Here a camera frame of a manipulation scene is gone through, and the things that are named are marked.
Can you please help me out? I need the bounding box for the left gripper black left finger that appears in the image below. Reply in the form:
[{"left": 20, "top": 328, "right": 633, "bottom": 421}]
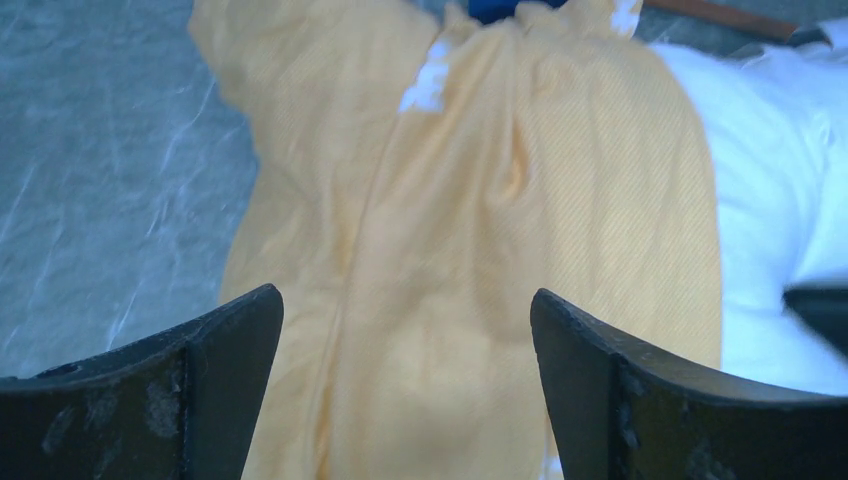
[{"left": 1, "top": 284, "right": 284, "bottom": 480}]

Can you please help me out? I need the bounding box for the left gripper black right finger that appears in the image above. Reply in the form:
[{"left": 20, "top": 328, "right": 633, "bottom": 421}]
[{"left": 530, "top": 289, "right": 847, "bottom": 479}]

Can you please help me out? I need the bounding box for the white pillow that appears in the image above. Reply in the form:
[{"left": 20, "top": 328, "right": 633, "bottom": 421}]
[{"left": 653, "top": 18, "right": 847, "bottom": 395}]

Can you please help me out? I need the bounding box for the blue orange cartoon pillowcase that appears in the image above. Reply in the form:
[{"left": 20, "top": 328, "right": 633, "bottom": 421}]
[{"left": 189, "top": 1, "right": 721, "bottom": 479}]

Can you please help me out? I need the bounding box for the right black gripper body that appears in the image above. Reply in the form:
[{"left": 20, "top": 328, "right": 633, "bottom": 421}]
[{"left": 782, "top": 283, "right": 847, "bottom": 361}]

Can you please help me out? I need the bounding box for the orange wooden shelf rack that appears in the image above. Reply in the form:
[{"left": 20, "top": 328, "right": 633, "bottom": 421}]
[{"left": 643, "top": 0, "right": 800, "bottom": 43}]

